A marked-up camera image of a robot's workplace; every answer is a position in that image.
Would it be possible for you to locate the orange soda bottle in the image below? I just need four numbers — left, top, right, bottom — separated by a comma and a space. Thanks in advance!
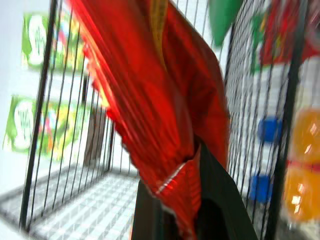
281, 106, 320, 222

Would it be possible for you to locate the green snack bag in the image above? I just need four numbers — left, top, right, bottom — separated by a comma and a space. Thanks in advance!
208, 0, 244, 48

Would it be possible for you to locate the blue bottle cap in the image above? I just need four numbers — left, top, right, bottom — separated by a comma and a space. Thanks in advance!
257, 115, 284, 143
249, 174, 274, 202

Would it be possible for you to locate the brown packet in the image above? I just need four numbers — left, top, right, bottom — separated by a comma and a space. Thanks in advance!
83, 106, 109, 167

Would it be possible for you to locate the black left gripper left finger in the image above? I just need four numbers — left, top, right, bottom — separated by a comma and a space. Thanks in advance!
131, 179, 166, 240

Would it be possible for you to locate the green printed carton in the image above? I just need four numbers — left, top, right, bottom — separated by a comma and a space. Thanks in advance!
21, 12, 89, 74
2, 94, 95, 161

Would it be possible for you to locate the red printed snack bag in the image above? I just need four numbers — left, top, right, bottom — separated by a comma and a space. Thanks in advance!
258, 0, 320, 66

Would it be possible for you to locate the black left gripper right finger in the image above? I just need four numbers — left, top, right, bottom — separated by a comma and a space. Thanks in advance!
194, 141, 259, 240

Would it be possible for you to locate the black wire rack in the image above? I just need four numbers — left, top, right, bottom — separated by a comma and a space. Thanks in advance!
0, 0, 310, 240

